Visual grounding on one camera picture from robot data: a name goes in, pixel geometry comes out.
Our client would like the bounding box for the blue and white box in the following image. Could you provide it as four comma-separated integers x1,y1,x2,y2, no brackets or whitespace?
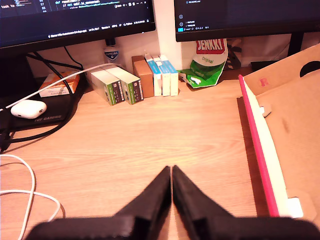
144,54,163,97
159,54,180,97
152,55,172,97

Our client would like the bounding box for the brown cardboard box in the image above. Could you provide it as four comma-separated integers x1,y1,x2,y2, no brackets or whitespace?
131,55,155,99

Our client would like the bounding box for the white cable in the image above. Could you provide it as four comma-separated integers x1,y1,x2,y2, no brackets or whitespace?
0,154,62,240
0,62,122,112

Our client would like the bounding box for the thick black cable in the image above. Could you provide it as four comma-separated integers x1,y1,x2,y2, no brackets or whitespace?
0,92,83,151

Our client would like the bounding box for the green and white box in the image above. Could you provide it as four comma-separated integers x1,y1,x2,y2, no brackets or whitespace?
89,68,125,107
106,65,144,106

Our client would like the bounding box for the orange and white box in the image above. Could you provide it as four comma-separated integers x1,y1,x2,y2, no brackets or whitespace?
38,71,81,98

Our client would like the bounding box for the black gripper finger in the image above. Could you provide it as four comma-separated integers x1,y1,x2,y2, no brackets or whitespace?
114,165,172,240
172,164,235,240

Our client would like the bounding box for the red Nike shoebox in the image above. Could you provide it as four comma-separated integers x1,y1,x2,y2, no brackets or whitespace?
236,43,320,223

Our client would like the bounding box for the white earbuds case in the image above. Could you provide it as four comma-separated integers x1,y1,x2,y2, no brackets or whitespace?
10,99,48,120

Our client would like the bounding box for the black computer monitor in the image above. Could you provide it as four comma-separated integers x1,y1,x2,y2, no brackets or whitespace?
0,0,157,100
174,0,320,72

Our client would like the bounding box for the black TUF Gaming mat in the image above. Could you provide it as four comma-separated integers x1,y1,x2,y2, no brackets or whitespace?
0,74,88,131

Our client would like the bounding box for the thin black cable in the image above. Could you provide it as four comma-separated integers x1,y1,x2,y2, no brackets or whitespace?
24,51,76,95
62,45,85,71

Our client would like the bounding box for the white bottle blue shield label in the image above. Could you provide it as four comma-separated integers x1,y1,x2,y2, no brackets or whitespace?
103,37,121,68

